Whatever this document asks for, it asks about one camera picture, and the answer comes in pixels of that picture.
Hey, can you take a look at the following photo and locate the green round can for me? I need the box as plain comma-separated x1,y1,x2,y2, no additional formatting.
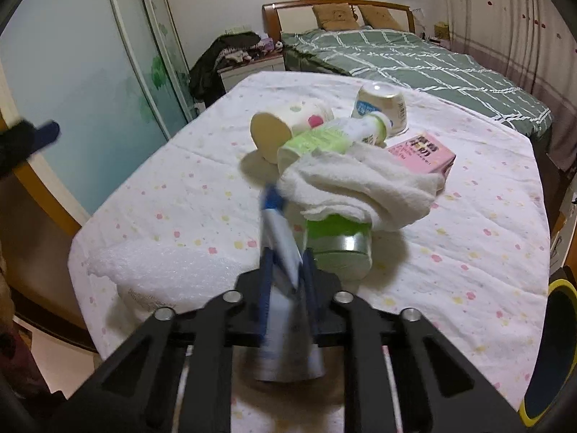
303,214,373,280

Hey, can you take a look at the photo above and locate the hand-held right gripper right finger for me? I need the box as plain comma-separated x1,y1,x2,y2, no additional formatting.
302,248,528,433

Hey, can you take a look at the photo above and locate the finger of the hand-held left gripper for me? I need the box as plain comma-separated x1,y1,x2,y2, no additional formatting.
0,119,61,180

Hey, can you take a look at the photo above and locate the white bubble wrap sheet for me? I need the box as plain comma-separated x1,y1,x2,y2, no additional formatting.
85,239,267,316

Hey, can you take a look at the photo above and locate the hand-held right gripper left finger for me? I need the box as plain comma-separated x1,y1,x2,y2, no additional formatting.
47,248,276,433

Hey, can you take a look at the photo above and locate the white spotted tablecloth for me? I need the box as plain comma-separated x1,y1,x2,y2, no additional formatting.
67,71,551,409

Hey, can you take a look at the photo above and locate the blue and white toothpaste tube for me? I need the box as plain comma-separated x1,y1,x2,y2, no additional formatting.
252,185,326,382

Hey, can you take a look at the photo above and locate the pile of dark clothes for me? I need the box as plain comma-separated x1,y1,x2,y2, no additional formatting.
189,31,262,102

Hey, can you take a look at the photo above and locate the pink carton box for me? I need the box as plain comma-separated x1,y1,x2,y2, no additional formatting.
387,131,457,194

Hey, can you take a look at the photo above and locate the wooden headboard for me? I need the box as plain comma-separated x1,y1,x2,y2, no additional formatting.
262,0,412,39

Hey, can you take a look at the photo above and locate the white towel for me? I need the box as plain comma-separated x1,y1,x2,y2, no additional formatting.
276,142,445,232

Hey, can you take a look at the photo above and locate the sliding wardrobe door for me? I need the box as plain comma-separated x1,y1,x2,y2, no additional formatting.
0,0,191,219

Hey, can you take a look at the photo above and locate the beige dotted curtain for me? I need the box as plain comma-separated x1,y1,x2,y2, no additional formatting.
444,0,577,115

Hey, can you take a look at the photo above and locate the white blue-label yogurt cup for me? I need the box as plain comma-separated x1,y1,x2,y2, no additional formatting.
352,82,407,136

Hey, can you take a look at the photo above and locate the green and white plastic bottle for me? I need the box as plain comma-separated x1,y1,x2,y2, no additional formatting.
277,113,393,176

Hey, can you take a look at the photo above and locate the dotted paper cup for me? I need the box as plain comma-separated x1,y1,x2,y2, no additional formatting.
250,101,335,163

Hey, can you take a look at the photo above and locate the brown pillow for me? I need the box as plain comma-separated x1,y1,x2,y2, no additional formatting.
312,3,360,31
358,5,404,32

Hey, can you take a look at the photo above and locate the white nightstand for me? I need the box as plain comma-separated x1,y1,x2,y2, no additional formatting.
217,52,286,95

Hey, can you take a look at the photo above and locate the bed with green plaid duvet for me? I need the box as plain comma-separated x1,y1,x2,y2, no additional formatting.
282,28,553,132

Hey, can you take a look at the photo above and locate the black and yellow round stool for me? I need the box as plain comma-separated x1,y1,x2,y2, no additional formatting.
518,278,577,429

